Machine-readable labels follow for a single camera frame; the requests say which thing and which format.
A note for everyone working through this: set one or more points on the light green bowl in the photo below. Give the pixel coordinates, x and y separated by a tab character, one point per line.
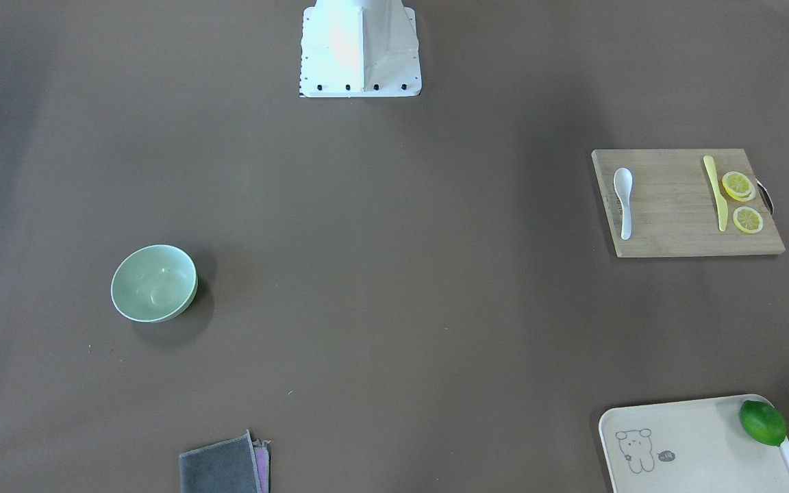
154	284

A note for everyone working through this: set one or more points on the white ceramic spoon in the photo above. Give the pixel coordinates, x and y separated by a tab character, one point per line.
623	187

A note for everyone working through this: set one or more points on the lemon slice stack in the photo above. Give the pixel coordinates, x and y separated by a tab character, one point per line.
738	186

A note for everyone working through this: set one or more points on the single lemon slice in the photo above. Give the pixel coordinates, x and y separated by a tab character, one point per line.
748	220

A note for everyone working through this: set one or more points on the yellow plastic knife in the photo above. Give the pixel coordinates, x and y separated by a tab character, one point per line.
721	207

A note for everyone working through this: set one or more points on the green lime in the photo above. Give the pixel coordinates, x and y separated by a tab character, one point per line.
763	423

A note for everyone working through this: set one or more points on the cream tray with bear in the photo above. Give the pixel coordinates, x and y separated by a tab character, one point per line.
689	446

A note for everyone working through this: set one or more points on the grey folded cloth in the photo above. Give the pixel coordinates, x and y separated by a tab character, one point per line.
236	465

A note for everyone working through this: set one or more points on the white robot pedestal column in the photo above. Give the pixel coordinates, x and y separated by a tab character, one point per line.
359	49

